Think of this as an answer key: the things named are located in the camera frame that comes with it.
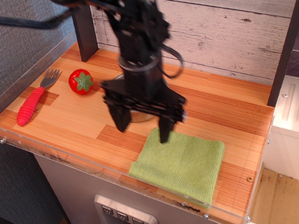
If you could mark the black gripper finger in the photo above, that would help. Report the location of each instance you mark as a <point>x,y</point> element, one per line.
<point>121,116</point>
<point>166,125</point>

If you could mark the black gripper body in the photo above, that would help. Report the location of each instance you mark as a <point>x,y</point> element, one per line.
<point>143,89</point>

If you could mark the green cloth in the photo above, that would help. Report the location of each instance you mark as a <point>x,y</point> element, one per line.
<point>185,165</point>

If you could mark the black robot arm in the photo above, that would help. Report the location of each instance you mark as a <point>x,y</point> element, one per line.
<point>141,32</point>

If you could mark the stainless steel bowl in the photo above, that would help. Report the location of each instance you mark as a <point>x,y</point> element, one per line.
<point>138,116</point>

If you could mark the red toy tomato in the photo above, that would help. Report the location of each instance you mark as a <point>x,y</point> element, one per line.
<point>81,81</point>

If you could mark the clear acrylic table guard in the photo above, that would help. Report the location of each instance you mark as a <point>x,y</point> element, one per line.
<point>77,129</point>

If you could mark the grey cabinet with dispenser panel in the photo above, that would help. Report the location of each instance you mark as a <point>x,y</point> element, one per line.
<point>90,199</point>

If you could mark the white appliance right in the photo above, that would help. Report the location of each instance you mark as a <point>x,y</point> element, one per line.
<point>281,154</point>

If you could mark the dark vertical post left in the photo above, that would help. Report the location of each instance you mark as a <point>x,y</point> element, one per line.
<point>85,33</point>

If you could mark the dark vertical post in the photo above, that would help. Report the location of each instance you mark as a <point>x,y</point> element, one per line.
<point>285,56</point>
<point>85,33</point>

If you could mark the red handled fork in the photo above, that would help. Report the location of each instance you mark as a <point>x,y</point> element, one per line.
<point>28,107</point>

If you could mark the dark vertical post right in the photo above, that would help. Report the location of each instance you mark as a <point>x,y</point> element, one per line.
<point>285,56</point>

